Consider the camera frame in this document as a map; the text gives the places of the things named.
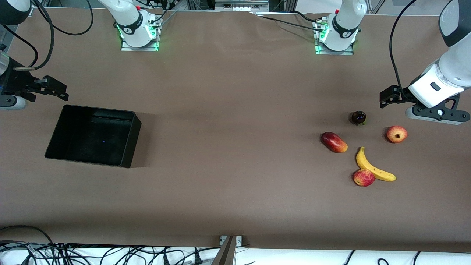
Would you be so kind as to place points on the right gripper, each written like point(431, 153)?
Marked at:
point(18, 81)

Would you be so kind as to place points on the grey metal frame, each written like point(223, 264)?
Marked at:
point(241, 3)

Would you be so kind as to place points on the small silver bracket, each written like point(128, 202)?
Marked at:
point(239, 241)

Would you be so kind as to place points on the brown table cover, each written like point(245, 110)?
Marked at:
point(235, 191)

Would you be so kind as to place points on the red mango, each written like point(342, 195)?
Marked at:
point(334, 142)

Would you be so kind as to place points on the black plastic box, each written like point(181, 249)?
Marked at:
point(92, 136)

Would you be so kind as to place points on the dark purple plum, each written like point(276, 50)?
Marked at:
point(358, 117)

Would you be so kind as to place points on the yellow banana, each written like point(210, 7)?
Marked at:
point(368, 165)

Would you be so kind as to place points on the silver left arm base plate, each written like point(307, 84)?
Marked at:
point(349, 51)

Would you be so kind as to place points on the red yellow apple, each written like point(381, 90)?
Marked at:
point(396, 134)
point(364, 177)

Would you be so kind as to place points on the grey metal post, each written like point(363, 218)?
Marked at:
point(225, 254)

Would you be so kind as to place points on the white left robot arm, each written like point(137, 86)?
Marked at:
point(344, 22)

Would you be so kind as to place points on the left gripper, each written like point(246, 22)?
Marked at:
point(402, 94)

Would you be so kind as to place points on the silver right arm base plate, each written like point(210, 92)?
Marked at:
point(127, 48)

